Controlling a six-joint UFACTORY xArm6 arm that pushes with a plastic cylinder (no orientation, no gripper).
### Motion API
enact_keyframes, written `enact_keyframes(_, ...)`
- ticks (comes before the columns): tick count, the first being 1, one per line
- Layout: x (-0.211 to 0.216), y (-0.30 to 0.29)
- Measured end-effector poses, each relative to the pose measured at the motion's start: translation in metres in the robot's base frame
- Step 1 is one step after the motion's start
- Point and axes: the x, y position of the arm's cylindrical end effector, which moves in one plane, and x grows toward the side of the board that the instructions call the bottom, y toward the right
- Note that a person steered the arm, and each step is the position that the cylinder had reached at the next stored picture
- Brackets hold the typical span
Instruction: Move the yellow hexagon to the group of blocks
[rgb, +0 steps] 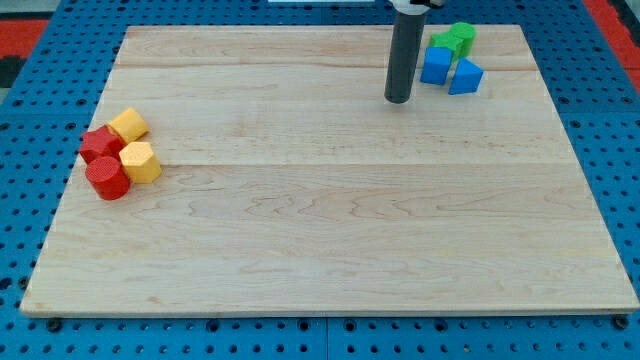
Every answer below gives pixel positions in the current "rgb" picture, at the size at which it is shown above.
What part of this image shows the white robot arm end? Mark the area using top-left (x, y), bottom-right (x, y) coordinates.
top-left (390, 0), bottom-right (448, 15)

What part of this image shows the yellow hexagon block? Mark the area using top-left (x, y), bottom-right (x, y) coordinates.
top-left (119, 141), bottom-right (162, 184)

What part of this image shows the wooden board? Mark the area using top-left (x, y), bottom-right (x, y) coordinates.
top-left (21, 25), bottom-right (639, 318)

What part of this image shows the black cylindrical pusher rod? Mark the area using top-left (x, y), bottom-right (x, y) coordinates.
top-left (384, 11), bottom-right (427, 104)

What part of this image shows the blue cube block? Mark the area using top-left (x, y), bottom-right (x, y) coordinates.
top-left (420, 47), bottom-right (453, 85)

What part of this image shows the blue triangle block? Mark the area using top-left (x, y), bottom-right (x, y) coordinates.
top-left (448, 58), bottom-right (484, 95)

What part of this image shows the green star block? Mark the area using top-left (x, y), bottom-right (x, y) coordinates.
top-left (429, 31), bottom-right (464, 61)

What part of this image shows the green cylinder block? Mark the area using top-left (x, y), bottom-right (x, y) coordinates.
top-left (449, 22), bottom-right (476, 57)

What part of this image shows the red cylinder block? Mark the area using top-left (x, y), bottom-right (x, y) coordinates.
top-left (85, 156), bottom-right (130, 201)

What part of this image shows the red star block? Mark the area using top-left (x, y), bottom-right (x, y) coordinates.
top-left (79, 125), bottom-right (125, 164)

